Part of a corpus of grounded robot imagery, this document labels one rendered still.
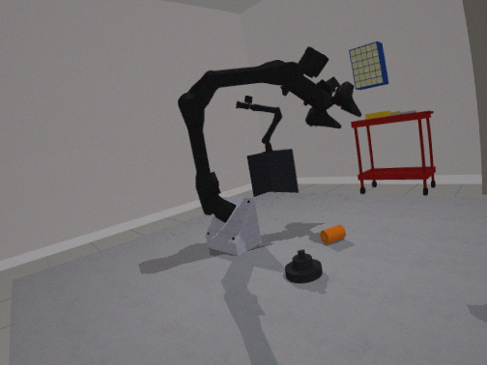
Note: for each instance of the orange knob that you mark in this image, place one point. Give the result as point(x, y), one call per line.
point(333, 234)

